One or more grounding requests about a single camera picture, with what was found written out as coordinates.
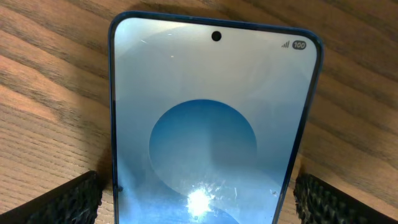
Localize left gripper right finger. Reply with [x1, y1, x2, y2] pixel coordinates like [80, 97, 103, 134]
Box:
[294, 173, 397, 224]

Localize blue Galaxy smartphone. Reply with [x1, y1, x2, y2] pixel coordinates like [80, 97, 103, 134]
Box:
[108, 11, 323, 223]

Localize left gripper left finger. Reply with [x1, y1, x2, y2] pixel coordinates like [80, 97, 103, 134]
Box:
[1, 170, 103, 224]

